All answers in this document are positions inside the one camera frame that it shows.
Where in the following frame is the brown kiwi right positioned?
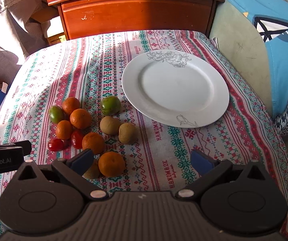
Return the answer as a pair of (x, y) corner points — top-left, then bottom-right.
(118, 123), (137, 145)

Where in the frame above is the red cherry tomato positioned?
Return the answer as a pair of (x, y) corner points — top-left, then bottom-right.
(71, 130), (85, 150)
(48, 138), (65, 152)

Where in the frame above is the brown kiwi front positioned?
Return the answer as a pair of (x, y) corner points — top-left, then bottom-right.
(83, 159), (100, 180)

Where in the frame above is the grey green sofa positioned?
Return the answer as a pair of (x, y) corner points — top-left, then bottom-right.
(210, 1), (273, 116)

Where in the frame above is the white floral plate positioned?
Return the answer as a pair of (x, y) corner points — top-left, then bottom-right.
(122, 50), (230, 128)

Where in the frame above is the green tomato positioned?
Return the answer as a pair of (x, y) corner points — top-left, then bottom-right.
(100, 96), (121, 116)
(49, 106), (65, 124)

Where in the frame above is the wooden cabinet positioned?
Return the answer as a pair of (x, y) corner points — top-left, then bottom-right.
(47, 0), (225, 40)

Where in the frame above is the orange tangerine upper middle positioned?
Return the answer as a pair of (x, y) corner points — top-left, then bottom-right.
(70, 108), (92, 130)

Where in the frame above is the patterned red green tablecloth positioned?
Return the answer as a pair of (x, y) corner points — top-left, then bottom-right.
(0, 29), (288, 240)

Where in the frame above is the blue cartoon pillow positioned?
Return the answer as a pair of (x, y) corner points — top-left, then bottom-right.
(228, 0), (288, 116)

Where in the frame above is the orange tangerine centre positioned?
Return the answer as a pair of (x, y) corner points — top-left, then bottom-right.
(82, 132), (105, 155)

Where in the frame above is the orange tangerine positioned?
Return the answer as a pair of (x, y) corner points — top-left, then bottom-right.
(82, 132), (105, 155)
(98, 151), (125, 177)
(55, 120), (73, 140)
(70, 108), (92, 130)
(62, 97), (80, 116)

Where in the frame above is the orange tangerine front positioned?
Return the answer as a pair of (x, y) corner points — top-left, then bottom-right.
(98, 151), (125, 177)

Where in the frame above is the green tomato right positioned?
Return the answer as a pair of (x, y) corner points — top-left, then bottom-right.
(100, 96), (121, 116)

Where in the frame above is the brown kiwi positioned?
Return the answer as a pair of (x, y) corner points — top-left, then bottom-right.
(83, 159), (100, 180)
(118, 123), (137, 145)
(100, 116), (121, 136)

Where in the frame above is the green tomato left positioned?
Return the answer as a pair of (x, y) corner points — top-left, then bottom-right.
(49, 106), (65, 124)

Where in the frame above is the orange tangerine top left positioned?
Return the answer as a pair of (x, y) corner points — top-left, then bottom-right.
(62, 97), (80, 116)

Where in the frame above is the beige curtain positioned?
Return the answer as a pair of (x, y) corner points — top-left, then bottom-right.
(0, 0), (47, 84)

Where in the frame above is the brown kiwi left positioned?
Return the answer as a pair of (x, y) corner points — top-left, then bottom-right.
(100, 116), (121, 136)

